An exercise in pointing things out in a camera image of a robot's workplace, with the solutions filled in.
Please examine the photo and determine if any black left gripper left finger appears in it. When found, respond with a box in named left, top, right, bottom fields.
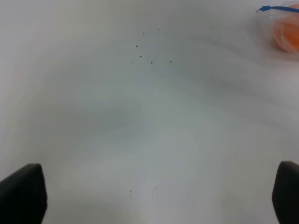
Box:
left=0, top=163, right=48, bottom=224

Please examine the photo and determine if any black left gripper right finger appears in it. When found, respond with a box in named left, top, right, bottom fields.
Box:
left=272, top=161, right=299, bottom=224

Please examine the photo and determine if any clear blue-zip plastic bag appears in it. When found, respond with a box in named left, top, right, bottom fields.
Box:
left=256, top=2, right=299, bottom=54

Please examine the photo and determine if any orange fruit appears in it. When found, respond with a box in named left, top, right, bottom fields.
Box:
left=271, top=3, right=299, bottom=54

